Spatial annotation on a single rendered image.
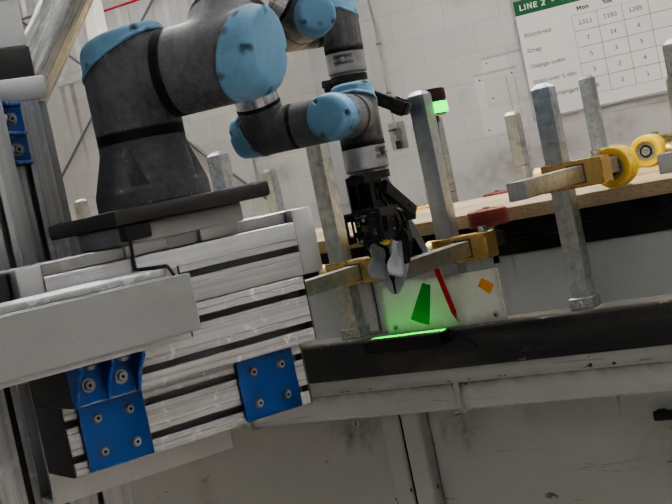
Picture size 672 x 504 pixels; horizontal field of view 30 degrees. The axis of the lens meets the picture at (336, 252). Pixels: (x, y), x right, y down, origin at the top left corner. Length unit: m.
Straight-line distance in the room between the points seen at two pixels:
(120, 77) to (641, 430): 1.42
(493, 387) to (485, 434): 0.31
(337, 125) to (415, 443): 1.03
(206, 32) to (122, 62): 0.12
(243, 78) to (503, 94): 8.33
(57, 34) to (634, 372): 1.20
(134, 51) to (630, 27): 8.11
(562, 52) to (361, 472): 7.04
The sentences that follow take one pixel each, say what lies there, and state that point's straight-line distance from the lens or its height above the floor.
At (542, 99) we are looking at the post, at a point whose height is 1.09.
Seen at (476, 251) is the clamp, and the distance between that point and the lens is 2.39.
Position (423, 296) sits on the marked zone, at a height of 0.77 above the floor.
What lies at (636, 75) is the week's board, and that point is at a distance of 9.59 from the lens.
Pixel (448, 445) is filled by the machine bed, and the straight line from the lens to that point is 2.81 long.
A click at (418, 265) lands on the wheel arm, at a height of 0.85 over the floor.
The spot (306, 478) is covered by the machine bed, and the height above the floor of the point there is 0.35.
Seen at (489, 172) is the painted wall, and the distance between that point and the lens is 9.93.
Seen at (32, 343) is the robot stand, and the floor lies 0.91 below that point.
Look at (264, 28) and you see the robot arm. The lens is 1.61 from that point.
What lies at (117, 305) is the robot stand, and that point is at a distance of 1.44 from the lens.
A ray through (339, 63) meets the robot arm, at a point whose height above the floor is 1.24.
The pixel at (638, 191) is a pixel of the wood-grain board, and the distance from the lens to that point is 2.45.
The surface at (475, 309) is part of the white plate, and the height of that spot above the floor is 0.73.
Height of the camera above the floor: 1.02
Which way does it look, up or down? 3 degrees down
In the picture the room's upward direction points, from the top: 12 degrees counter-clockwise
